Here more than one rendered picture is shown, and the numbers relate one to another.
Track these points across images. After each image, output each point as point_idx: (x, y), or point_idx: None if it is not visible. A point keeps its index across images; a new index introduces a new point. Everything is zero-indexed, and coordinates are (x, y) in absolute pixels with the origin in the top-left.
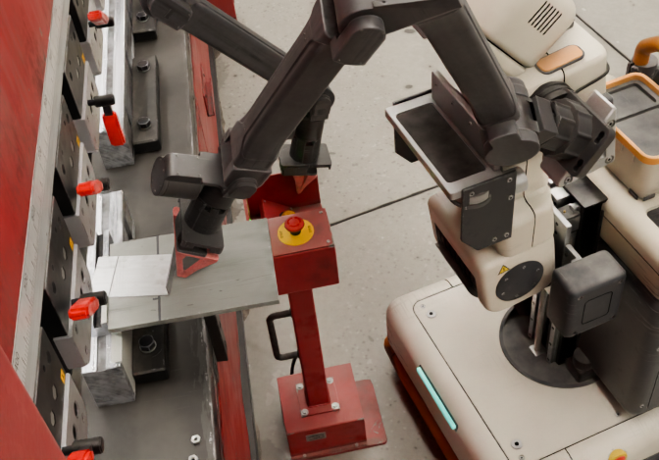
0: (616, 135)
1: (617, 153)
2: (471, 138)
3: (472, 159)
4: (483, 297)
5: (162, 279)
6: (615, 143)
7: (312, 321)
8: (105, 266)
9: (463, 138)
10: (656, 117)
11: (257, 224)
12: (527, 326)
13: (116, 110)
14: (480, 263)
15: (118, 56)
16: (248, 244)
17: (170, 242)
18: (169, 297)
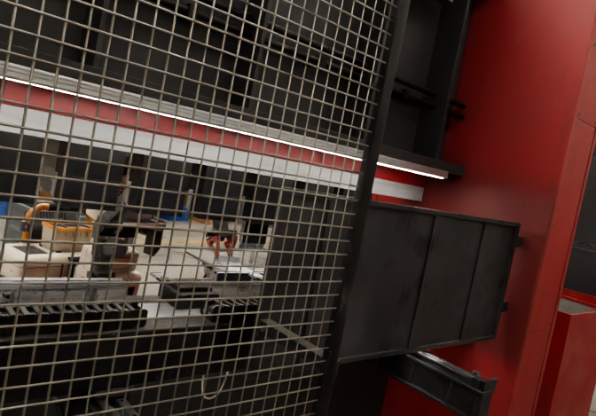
0: (85, 230)
1: (83, 239)
2: (137, 215)
3: (145, 220)
4: (137, 294)
5: (232, 262)
6: (82, 236)
7: None
8: (235, 270)
9: (133, 219)
10: (69, 227)
11: (190, 251)
12: None
13: (101, 278)
14: (138, 274)
15: (30, 278)
16: (202, 253)
17: (212, 262)
18: (239, 262)
